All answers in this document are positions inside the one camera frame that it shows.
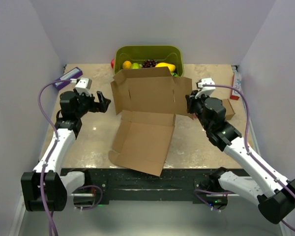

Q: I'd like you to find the orange fruit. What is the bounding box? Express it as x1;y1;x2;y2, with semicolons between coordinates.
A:
122;60;132;69

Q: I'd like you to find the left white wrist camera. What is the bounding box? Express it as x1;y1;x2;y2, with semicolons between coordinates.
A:
70;77;92;97

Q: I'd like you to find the dark grape bunch upper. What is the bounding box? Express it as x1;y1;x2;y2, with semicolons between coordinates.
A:
142;59;158;68

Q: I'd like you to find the small brown cardboard box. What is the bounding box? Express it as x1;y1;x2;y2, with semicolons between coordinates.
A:
222;99;236;120

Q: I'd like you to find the purple rectangular box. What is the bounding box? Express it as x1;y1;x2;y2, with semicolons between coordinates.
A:
53;67;83;90

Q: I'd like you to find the red fruit behind bin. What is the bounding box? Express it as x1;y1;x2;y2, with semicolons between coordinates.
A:
111;59;115;69

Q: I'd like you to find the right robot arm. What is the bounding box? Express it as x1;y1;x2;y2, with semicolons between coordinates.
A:
185;90;295;224

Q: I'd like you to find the yellow mango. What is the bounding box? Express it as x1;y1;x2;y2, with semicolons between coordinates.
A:
155;62;176;73

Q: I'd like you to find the red white toothpaste box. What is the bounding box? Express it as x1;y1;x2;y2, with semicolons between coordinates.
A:
230;72;242;100

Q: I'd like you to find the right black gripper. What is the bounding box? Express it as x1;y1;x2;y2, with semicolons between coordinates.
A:
186;90;211;131

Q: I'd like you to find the green pear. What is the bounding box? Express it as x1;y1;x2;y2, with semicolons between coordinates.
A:
130;62;141;69

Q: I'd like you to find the large cardboard box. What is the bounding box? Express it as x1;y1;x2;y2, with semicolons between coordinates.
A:
108;67;193;176

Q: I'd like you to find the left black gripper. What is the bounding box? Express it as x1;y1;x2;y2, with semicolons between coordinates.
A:
74;89;110;118

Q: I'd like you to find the green plastic bin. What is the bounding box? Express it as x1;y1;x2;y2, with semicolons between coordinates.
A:
113;45;184;76

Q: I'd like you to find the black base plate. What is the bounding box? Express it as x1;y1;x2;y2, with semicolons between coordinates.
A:
59;167;246;206

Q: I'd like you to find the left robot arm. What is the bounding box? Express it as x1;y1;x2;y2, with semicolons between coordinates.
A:
21;89;111;211

